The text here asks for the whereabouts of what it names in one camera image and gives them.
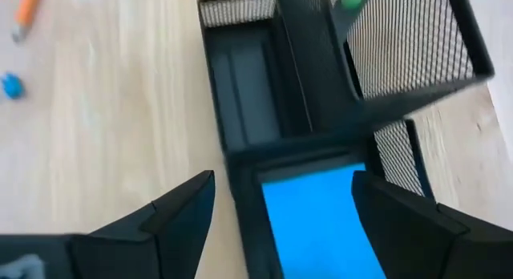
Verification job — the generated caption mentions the blue sticky note pad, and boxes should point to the blue sticky note pad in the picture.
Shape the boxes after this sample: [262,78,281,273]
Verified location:
[261,162,388,279]

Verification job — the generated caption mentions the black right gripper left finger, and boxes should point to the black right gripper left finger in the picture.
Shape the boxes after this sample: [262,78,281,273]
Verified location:
[70,169,216,279]

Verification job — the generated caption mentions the orange pencil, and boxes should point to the orange pencil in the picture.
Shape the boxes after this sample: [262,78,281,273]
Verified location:
[10,0,43,43]

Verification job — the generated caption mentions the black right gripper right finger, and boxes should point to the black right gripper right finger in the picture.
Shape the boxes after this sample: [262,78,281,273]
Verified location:
[351,170,513,279]

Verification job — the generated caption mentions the black mesh desk organizer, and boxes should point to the black mesh desk organizer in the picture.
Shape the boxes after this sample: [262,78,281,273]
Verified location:
[196,0,496,279]

